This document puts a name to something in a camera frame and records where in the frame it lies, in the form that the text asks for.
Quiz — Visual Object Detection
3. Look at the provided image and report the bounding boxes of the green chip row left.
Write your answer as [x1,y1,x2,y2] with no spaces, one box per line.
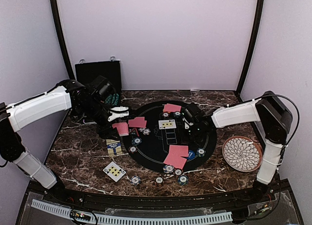
[105,94,115,105]

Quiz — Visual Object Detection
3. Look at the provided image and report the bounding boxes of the white cable duct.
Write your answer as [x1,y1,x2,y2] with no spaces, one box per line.
[31,199,233,225]

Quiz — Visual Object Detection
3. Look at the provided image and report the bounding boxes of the card dealt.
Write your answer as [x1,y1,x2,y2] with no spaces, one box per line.
[137,120,147,128]
[163,103,181,113]
[169,145,189,157]

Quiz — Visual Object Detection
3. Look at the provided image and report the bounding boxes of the red card deck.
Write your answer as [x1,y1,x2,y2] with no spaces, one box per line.
[106,139,122,156]

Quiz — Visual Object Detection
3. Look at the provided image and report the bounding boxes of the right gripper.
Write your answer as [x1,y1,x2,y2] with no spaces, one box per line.
[178,122,203,145]

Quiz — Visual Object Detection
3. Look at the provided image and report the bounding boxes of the floral patterned plate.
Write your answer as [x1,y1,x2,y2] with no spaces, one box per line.
[222,136,262,172]

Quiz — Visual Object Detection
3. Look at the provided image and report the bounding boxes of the black poker chip case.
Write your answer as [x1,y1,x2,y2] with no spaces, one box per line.
[75,56,122,125]

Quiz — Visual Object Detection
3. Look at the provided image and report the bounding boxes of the red-backed playing card deck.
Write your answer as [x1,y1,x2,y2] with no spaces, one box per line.
[112,122,129,137]

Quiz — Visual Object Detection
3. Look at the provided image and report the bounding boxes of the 100 chips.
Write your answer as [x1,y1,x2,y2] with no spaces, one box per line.
[162,112,170,118]
[174,169,183,176]
[129,146,137,154]

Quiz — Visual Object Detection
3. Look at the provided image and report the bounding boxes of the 50 chips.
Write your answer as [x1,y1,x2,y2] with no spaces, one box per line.
[132,137,142,145]
[174,112,181,118]
[197,148,206,157]

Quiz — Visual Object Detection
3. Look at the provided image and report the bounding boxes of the blue chip stack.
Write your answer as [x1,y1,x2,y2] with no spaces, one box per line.
[130,175,141,186]

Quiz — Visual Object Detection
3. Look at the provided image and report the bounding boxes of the face-up spade card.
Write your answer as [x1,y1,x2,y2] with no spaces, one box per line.
[103,162,126,182]

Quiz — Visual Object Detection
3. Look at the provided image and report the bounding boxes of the green chip row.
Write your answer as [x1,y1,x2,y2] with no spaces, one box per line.
[105,94,115,105]
[112,94,120,104]

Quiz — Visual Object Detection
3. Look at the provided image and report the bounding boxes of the orange 100 chip stack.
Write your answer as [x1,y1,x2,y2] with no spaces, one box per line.
[155,177,163,184]

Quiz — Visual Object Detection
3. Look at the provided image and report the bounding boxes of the blue small blind button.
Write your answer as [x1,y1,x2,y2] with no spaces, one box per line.
[187,150,195,160]

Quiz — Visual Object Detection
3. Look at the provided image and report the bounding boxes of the green chip row right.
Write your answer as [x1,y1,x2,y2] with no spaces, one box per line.
[112,94,120,104]

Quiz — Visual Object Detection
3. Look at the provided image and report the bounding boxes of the green-blue 50 chip stack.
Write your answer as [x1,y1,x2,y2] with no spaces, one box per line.
[177,175,189,186]

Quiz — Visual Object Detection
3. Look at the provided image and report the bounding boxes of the face-up community card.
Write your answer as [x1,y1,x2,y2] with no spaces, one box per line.
[158,119,176,130]

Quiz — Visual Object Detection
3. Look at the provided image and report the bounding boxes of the round black poker mat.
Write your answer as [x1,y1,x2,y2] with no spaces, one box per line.
[123,101,217,172]

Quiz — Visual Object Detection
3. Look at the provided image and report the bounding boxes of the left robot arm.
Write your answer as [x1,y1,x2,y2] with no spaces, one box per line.
[0,76,117,204]

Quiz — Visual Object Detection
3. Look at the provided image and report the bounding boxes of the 10 chips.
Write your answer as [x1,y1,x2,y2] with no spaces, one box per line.
[163,165,175,174]
[139,128,151,135]

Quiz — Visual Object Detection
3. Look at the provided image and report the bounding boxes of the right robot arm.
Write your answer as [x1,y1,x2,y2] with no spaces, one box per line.
[181,91,298,203]

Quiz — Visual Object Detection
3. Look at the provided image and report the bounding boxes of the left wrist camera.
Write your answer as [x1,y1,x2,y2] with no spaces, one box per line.
[108,106,130,122]

